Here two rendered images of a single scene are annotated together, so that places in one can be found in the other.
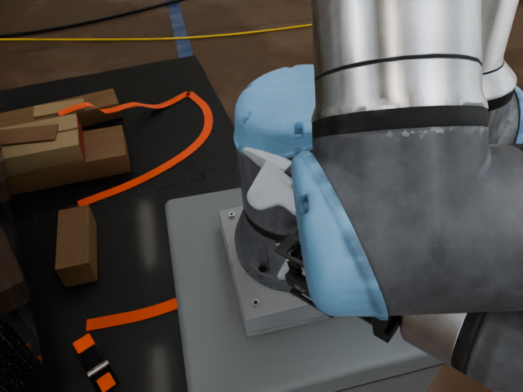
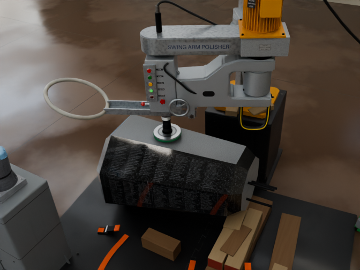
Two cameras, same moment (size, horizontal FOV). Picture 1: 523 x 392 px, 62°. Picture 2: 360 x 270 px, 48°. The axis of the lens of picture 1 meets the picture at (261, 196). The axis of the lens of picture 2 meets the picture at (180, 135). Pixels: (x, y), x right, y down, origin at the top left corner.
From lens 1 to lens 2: 3.05 m
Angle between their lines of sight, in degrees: 88
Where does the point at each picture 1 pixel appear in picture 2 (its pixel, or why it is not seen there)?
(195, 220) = (34, 180)
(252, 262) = not seen: hidden behind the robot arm
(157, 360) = (91, 246)
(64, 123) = (233, 260)
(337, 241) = not seen: outside the picture
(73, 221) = (168, 242)
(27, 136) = (232, 240)
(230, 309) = not seen: hidden behind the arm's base
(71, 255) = (150, 234)
